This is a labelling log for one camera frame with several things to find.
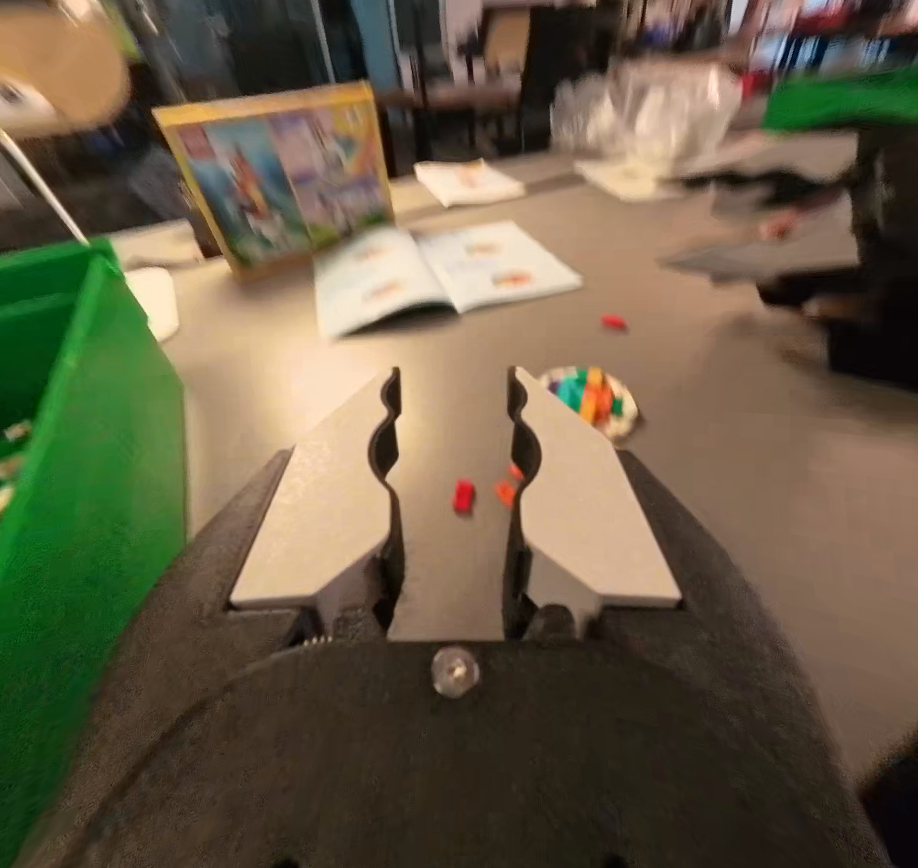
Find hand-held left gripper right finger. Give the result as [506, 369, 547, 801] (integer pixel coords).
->
[504, 366, 682, 641]

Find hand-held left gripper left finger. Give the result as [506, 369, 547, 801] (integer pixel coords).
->
[229, 368, 404, 634]

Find round multicolour lego build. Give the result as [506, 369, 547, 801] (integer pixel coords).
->
[539, 365, 643, 442]

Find lego set box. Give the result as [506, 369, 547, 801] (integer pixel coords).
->
[152, 81, 395, 281]

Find green divided plastic bin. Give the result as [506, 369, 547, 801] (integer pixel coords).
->
[0, 237, 187, 862]

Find open instruction booklet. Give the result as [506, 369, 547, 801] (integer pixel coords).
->
[313, 220, 583, 338]

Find dark grey sheets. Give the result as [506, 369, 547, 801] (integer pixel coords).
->
[660, 165, 862, 284]

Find white paper sheet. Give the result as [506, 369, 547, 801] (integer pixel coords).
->
[574, 157, 686, 204]

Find closed instruction booklet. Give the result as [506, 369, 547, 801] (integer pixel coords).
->
[415, 158, 526, 208]

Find black boxy object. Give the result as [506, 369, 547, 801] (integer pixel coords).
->
[759, 130, 918, 390]

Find crumpled clear plastic bags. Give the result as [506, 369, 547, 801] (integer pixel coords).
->
[552, 58, 743, 181]

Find black chair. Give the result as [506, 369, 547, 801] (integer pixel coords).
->
[522, 18, 619, 153]

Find wooden board on white stand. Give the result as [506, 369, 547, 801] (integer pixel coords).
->
[0, 0, 180, 342]

